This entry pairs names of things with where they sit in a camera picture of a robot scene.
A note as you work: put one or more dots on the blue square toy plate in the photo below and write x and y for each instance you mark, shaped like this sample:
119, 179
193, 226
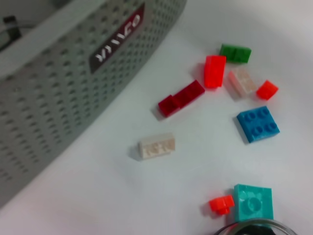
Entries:
258, 124

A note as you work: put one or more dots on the grey perforated storage basket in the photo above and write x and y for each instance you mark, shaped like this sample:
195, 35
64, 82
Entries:
61, 98

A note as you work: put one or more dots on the white toy brick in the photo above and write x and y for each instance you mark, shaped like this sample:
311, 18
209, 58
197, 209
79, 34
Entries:
156, 147

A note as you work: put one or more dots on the dark red toy brick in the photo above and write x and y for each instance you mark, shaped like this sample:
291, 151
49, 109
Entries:
181, 98

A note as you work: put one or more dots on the bright red sloped brick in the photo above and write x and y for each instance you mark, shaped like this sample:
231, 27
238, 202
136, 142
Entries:
215, 71

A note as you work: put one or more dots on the translucent pale toy brick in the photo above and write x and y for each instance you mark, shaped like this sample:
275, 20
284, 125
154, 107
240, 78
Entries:
242, 82

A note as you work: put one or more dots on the green toy brick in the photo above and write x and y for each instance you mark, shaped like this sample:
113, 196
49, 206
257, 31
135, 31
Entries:
234, 53

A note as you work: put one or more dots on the small red toy brick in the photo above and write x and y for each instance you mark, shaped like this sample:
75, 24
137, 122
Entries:
221, 204
267, 90

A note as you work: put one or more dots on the teal square toy brick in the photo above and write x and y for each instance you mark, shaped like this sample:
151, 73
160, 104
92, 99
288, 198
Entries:
253, 202

